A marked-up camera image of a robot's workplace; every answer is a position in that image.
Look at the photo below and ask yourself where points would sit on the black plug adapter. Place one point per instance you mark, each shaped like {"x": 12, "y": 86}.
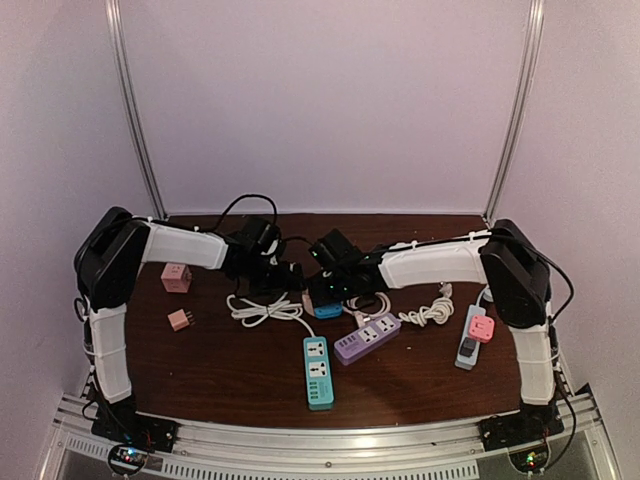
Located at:
{"x": 467, "y": 347}

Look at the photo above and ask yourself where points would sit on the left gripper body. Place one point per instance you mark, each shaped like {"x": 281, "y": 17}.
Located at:
{"x": 264, "y": 280}

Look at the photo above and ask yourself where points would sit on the front aluminium rail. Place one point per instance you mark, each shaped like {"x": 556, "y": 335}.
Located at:
{"x": 443, "y": 450}

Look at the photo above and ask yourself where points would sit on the pink cube socket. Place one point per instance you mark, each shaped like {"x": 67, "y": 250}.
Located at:
{"x": 176, "y": 278}

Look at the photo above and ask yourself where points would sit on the teal power strip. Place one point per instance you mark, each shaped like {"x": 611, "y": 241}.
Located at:
{"x": 318, "y": 378}

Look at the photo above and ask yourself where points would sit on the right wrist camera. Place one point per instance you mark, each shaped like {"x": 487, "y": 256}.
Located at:
{"x": 334, "y": 250}

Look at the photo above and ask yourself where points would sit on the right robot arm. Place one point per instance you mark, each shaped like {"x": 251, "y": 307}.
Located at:
{"x": 501, "y": 258}

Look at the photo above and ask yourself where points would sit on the right aluminium frame post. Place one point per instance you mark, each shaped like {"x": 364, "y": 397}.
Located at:
{"x": 529, "y": 59}

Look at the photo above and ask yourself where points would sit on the small pink plug adapter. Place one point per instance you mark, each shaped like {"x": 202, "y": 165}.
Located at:
{"x": 180, "y": 320}

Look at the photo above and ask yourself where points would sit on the left aluminium frame post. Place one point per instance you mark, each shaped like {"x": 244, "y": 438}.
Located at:
{"x": 131, "y": 109}

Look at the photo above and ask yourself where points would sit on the grey blue power strip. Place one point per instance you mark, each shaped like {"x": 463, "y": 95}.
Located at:
{"x": 469, "y": 363}

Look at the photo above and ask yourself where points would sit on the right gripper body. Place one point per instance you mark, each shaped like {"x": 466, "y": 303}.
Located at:
{"x": 340, "y": 292}

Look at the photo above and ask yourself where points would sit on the purple power strip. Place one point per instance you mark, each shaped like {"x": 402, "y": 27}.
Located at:
{"x": 373, "y": 334}

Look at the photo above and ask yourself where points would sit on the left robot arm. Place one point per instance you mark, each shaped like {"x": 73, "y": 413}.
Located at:
{"x": 109, "y": 261}

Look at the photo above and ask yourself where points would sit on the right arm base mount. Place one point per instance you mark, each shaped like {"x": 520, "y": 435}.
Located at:
{"x": 516, "y": 429}

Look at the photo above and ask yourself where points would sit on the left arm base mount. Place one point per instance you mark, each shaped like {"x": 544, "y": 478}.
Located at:
{"x": 143, "y": 432}

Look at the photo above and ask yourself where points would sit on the pink square plug adapter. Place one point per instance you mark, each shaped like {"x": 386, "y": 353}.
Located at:
{"x": 481, "y": 328}

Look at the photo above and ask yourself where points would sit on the blue white cube socket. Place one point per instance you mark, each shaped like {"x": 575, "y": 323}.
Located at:
{"x": 325, "y": 312}

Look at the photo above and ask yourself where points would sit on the aluminium frame post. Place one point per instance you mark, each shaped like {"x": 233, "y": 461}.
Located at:
{"x": 529, "y": 59}
{"x": 131, "y": 109}

